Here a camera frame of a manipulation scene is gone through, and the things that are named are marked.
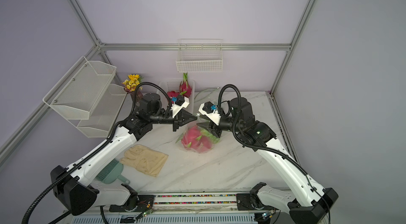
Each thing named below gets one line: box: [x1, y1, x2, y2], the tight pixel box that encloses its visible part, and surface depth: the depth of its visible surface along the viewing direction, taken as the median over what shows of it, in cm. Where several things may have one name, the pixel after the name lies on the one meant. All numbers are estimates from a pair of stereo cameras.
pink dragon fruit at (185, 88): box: [179, 72, 192, 98], surface depth 113 cm
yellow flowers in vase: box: [121, 73, 144, 92], surface depth 95 cm
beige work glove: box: [119, 144, 169, 177], surface depth 88 cm
